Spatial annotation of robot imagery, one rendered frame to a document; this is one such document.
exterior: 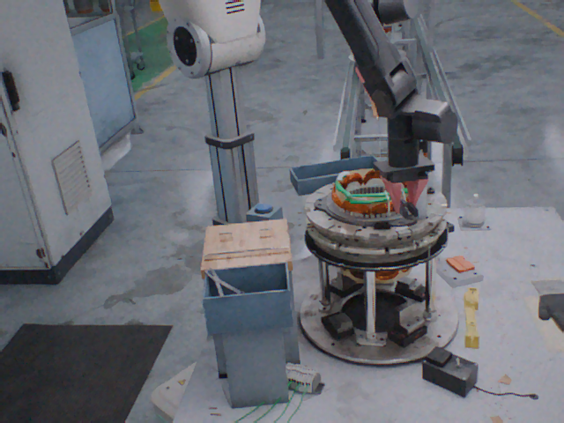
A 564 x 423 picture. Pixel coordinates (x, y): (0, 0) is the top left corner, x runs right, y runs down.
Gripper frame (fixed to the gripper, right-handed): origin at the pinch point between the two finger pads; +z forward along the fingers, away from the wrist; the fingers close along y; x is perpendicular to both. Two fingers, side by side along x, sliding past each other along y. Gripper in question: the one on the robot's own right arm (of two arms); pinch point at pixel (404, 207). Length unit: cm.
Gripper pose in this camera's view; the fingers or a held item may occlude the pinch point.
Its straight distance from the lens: 122.2
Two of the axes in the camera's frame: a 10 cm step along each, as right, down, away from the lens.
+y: 9.8, -1.5, 1.4
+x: -1.8, -3.5, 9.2
